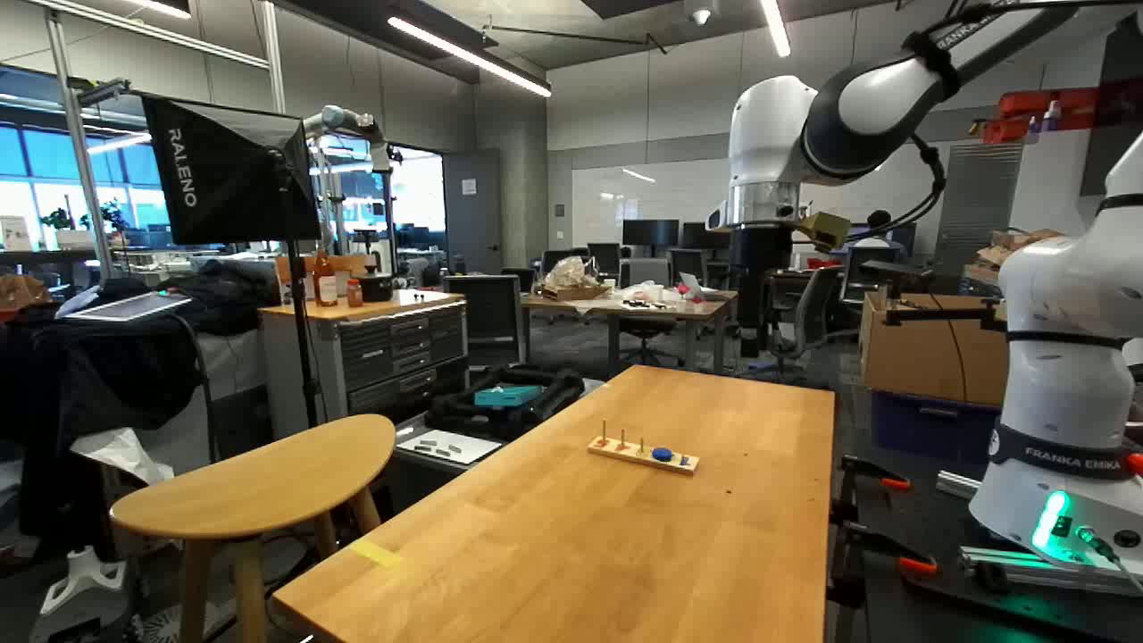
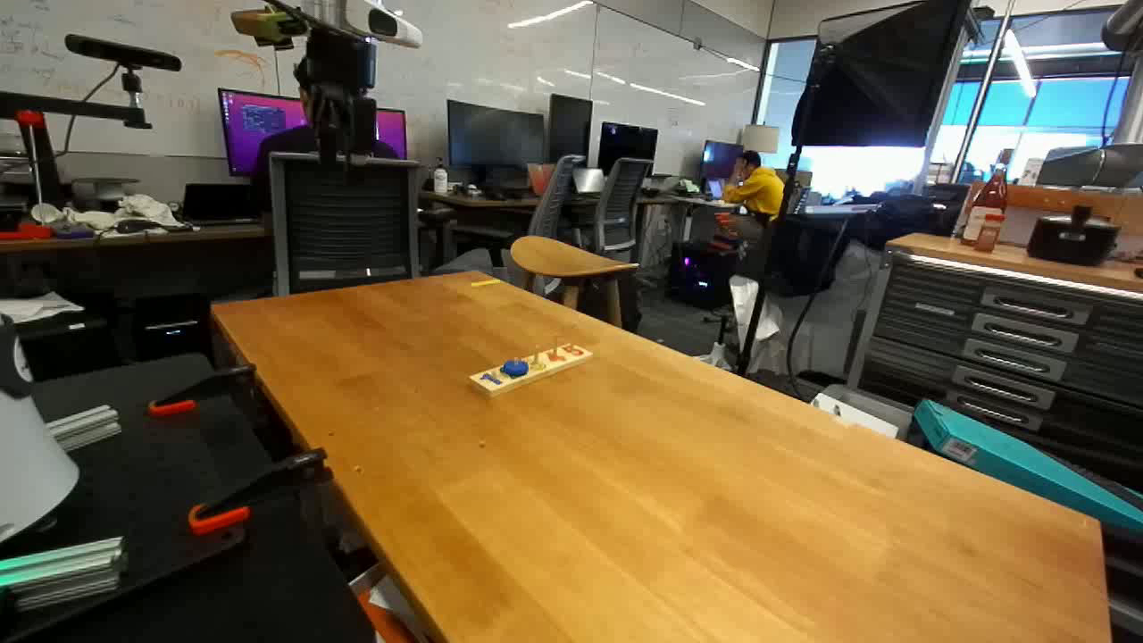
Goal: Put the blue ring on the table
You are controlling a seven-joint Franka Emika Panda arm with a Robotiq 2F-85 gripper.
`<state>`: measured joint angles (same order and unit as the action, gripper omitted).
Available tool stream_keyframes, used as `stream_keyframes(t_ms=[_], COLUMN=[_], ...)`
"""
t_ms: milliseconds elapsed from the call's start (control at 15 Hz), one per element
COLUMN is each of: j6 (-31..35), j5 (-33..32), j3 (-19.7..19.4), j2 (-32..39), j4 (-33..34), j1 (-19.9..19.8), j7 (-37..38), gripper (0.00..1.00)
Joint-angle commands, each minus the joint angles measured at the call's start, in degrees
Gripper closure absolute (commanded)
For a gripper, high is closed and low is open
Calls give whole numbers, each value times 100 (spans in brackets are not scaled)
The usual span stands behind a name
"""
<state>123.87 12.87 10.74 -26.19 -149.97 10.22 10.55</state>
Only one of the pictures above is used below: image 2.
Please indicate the teal case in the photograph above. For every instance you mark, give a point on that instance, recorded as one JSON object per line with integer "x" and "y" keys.
{"x": 1028, "y": 466}

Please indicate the orange black clamp upper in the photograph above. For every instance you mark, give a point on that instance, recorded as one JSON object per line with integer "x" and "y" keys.
{"x": 193, "y": 393}

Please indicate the round wooden side table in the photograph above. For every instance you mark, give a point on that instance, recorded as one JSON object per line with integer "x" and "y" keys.
{"x": 573, "y": 270}

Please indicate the aluminium extrusion bars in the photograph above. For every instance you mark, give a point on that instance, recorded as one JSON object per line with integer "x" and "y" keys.
{"x": 67, "y": 572}

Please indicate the grey drawer cabinet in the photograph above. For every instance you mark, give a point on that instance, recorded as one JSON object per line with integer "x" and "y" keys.
{"x": 1032, "y": 347}

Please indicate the wooden number peg board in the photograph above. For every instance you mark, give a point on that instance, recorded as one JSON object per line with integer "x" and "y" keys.
{"x": 524, "y": 368}

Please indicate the person in yellow shirt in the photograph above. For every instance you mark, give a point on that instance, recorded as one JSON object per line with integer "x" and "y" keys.
{"x": 756, "y": 188}

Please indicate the orange black clamp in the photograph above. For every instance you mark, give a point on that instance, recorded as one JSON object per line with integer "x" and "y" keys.
{"x": 235, "y": 509}
{"x": 193, "y": 393}

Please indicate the dark monitor centre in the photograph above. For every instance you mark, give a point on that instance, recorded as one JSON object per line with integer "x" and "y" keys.
{"x": 485, "y": 141}

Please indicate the orange black clamp lower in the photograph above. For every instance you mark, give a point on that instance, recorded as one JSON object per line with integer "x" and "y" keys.
{"x": 235, "y": 509}

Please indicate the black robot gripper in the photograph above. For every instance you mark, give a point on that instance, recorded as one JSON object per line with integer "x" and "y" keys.
{"x": 336, "y": 76}

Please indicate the grey mesh office chair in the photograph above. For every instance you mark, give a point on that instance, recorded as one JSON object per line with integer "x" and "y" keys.
{"x": 341, "y": 223}

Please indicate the pink screen monitor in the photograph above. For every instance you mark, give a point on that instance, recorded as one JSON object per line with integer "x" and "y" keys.
{"x": 248, "y": 118}

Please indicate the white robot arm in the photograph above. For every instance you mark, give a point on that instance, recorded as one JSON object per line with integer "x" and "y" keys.
{"x": 282, "y": 23}

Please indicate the grey office chair background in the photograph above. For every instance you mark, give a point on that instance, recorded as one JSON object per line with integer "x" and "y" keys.
{"x": 617, "y": 209}

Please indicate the black camera on stand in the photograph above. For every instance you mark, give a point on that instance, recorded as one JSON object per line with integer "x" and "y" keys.
{"x": 130, "y": 62}

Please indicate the black softbox studio light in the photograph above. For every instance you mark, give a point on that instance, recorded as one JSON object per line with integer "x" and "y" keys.
{"x": 880, "y": 74}

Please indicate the black device on cabinet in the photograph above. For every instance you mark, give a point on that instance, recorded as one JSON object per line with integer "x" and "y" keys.
{"x": 1078, "y": 237}

